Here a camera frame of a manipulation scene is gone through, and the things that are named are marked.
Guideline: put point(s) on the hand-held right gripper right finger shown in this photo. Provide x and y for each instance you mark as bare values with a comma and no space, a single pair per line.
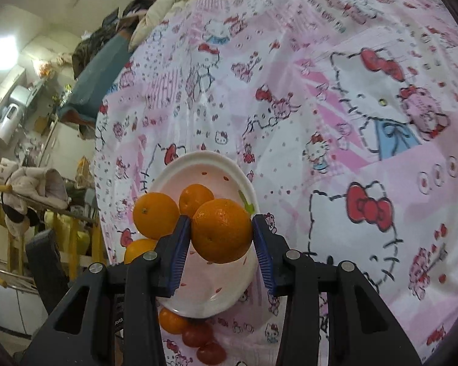
264,257

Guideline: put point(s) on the red tomato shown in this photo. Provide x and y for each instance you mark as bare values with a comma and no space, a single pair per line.
212,353
196,334

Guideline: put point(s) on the yellow wooden rack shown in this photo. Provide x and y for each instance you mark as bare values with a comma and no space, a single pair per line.
74,244

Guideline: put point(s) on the cream duvet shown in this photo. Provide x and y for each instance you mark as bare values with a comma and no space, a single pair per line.
168,11

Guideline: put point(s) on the white plate with pink inside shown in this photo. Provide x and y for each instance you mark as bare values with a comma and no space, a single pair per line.
210,171

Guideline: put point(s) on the grey jacket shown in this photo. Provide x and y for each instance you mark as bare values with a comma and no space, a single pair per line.
34,185

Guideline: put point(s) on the blue cloth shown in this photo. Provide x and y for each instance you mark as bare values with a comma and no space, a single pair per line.
99,72

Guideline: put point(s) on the white appliance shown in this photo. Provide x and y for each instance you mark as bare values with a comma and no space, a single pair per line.
7,122

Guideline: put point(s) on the dark patterned cloth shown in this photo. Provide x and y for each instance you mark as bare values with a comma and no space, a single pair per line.
84,47

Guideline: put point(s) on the large orange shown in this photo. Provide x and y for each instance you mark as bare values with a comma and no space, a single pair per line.
221,232

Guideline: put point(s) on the pink cartoon printed bed sheet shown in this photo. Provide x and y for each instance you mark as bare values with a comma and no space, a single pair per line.
328,122

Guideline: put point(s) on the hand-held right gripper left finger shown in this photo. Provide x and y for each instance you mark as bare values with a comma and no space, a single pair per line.
179,253

